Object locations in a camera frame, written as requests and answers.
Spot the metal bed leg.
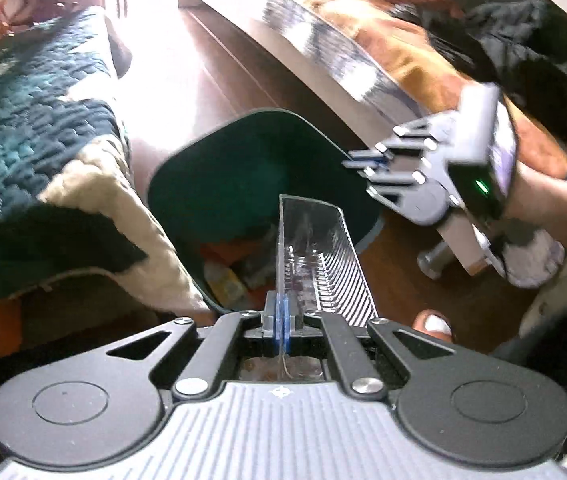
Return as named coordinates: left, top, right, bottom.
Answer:
left=417, top=240, right=464, bottom=279

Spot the person's right forearm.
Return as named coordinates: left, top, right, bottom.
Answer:
left=506, top=160, right=567, bottom=233

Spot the clear ribbed plastic tray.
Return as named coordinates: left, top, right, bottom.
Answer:
left=236, top=194, right=380, bottom=381

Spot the black jacket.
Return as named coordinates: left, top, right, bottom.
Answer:
left=393, top=0, right=567, bottom=151

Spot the teal patchwork quilt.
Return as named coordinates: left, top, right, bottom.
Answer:
left=0, top=5, right=214, bottom=316

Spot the orange slipper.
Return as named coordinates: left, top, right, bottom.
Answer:
left=412, top=309, right=457, bottom=343

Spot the orange patchwork quilt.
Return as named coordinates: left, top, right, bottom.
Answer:
left=258, top=0, right=567, bottom=291

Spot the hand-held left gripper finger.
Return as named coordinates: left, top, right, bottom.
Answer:
left=105, top=291, right=283, bottom=402
left=282, top=293, right=458, bottom=402

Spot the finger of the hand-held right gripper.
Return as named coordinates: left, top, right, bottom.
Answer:
left=341, top=112, right=459, bottom=171
left=356, top=160, right=464, bottom=226

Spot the orange mesh bag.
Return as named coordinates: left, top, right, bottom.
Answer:
left=198, top=242, right=279, bottom=291

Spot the yellow drink bottle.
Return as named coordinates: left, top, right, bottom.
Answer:
left=202, top=260, right=247, bottom=306

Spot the white bed frame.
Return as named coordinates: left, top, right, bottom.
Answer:
left=178, top=0, right=494, bottom=271

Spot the dark green trash bin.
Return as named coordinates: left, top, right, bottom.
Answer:
left=146, top=108, right=383, bottom=313

